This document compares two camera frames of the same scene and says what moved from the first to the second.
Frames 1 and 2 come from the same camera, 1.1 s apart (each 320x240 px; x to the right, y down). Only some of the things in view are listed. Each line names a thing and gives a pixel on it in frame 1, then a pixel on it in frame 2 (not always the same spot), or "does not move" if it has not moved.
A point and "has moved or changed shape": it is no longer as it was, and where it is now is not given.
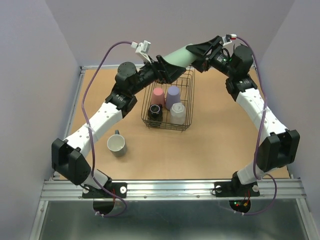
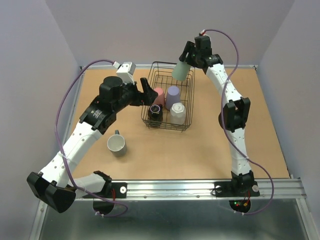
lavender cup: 173,96 does not move
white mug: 177,113 does not move
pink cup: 158,96 does not move
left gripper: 171,73 → 150,95
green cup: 182,57 has moved or changed shape
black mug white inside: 155,115 does not move
